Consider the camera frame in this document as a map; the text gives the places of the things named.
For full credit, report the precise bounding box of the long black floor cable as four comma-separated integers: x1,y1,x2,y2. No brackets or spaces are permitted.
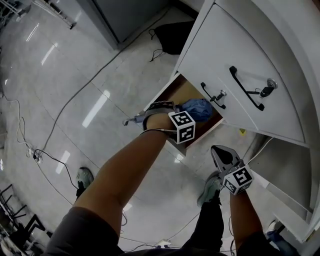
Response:
40,8,171,153

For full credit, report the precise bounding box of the person's black trouser leg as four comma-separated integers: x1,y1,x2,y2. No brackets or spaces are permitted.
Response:
181,189,225,254

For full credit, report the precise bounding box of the black power strip cable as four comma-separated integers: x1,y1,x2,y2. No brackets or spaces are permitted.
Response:
33,148,80,190

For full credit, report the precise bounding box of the black key with ring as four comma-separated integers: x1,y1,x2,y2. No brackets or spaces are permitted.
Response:
246,78,279,99

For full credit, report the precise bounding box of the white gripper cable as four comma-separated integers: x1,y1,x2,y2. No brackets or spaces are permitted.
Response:
249,136,274,164

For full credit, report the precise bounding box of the white metal rack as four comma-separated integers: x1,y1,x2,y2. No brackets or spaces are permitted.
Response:
31,0,77,31

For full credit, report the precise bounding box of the white socket strip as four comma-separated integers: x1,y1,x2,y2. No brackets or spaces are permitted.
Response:
154,239,173,249

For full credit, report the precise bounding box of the person's left grey shoe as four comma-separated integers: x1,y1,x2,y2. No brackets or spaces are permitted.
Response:
75,167,95,199

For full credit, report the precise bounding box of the person's right grey shoe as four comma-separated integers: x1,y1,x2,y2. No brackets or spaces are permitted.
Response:
197,171,224,208

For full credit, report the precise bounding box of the white power strip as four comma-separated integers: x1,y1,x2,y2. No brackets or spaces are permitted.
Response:
31,149,44,165

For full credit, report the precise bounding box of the black metal chair frame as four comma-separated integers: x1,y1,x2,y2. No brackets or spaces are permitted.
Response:
0,183,54,256

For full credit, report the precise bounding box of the person's left forearm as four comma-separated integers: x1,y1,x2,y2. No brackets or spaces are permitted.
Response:
73,113,176,237

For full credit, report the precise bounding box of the white metal cabinet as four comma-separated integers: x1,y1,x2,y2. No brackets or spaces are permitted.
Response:
172,0,320,244

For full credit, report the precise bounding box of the long black cabinet handle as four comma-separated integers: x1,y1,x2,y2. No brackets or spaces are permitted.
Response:
229,65,265,112

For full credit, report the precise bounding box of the small black key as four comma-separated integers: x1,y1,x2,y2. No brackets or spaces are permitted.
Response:
209,89,228,102

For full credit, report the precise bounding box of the short black cabinet handle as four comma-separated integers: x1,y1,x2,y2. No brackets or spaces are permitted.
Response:
200,82,227,110

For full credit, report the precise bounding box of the person's right forearm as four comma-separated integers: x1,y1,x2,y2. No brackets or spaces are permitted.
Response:
229,190,266,251

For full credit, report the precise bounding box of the person's grey shoe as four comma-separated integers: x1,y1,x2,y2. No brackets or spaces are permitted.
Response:
75,167,95,199
197,171,224,208

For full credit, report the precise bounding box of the black drawstring bag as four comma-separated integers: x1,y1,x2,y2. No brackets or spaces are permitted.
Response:
148,20,196,62

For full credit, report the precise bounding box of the white floor cable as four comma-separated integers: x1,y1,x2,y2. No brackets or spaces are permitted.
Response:
0,82,34,159

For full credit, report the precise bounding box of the white drawer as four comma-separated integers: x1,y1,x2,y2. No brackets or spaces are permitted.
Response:
142,72,225,158

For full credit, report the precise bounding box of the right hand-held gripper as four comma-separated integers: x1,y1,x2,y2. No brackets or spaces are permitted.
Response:
211,144,255,196

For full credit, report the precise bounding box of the person's grey shirt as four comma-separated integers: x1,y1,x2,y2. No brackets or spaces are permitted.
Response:
42,206,126,256

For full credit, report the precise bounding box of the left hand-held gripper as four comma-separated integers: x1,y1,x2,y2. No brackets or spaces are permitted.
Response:
142,100,196,145

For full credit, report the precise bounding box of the grey metal cabinet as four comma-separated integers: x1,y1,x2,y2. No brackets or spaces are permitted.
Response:
74,0,181,51

